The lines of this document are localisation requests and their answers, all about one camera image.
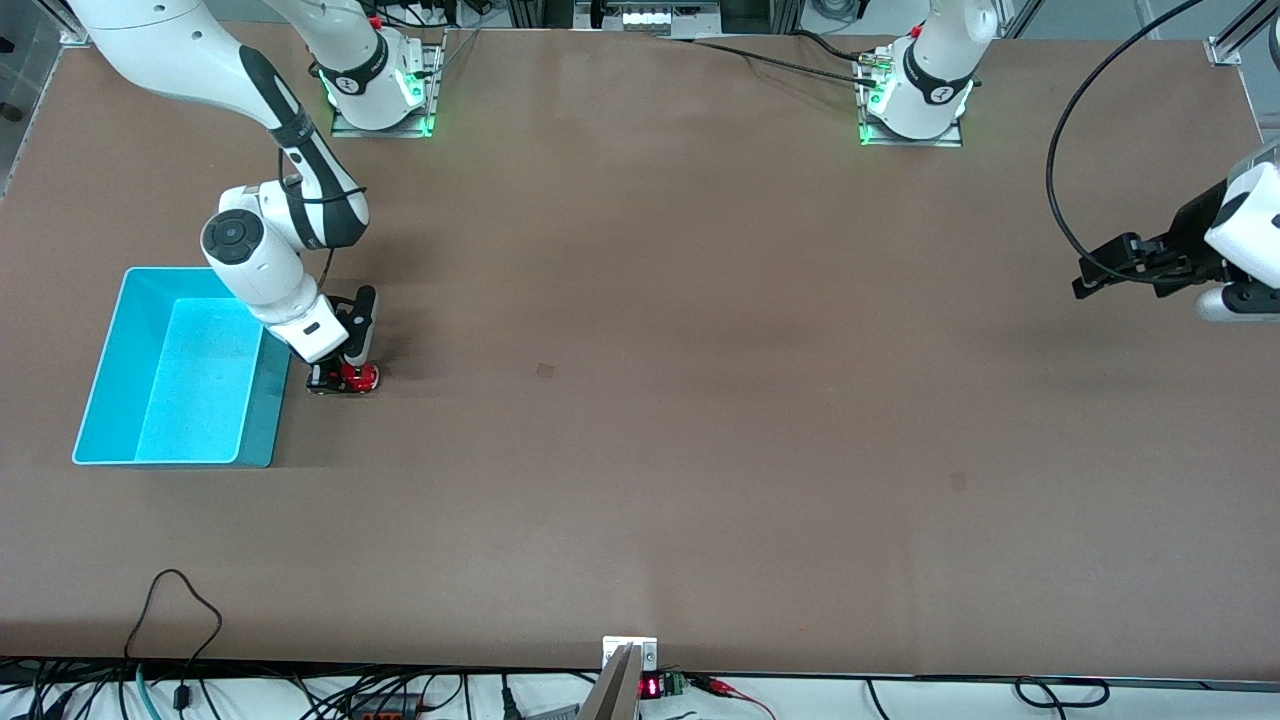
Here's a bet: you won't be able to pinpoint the blue plastic box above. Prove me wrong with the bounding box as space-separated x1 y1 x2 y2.
72 266 293 468

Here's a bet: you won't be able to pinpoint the grey device with white lights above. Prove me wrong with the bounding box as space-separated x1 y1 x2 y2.
575 0 723 31

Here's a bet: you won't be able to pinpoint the thick black looping arm cable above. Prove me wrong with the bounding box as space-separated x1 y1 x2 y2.
1046 0 1206 286

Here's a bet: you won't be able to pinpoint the aluminium frame profile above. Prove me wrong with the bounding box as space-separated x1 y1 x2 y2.
1205 0 1280 67

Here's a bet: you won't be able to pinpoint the thin black cable with block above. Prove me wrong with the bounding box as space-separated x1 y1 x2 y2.
122 568 223 713

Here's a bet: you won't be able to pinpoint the white camera bracket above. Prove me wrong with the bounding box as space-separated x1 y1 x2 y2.
602 636 659 673

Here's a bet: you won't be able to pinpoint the long black table cable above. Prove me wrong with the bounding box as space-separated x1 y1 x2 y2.
655 30 886 86

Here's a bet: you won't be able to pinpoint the black coiled cable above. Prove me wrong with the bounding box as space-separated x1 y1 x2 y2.
1014 676 1111 710

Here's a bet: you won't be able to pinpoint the grey aluminium camera pole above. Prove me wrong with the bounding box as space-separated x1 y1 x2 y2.
578 645 641 720

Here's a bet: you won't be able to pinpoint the red clip wires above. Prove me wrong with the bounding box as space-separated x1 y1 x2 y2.
690 674 779 720

